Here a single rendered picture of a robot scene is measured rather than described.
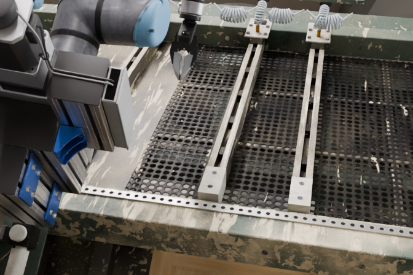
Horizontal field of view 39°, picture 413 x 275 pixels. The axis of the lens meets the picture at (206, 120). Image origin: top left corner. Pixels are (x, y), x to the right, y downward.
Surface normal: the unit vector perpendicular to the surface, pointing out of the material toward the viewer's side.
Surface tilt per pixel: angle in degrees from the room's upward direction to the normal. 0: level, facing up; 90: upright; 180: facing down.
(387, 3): 180
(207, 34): 144
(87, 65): 90
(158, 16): 97
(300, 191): 54
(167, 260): 90
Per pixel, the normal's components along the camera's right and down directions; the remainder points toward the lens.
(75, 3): -0.17, -0.37
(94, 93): 0.06, -0.34
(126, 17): -0.22, 0.01
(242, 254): -0.21, 0.54
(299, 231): -0.01, -0.84
